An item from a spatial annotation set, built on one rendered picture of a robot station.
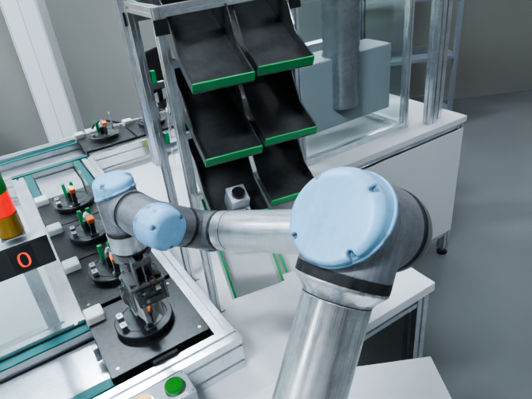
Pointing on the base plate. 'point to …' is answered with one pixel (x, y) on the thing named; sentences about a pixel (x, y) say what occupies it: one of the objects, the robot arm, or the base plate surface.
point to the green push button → (174, 385)
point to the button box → (172, 395)
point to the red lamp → (6, 205)
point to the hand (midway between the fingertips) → (150, 315)
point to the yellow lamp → (11, 226)
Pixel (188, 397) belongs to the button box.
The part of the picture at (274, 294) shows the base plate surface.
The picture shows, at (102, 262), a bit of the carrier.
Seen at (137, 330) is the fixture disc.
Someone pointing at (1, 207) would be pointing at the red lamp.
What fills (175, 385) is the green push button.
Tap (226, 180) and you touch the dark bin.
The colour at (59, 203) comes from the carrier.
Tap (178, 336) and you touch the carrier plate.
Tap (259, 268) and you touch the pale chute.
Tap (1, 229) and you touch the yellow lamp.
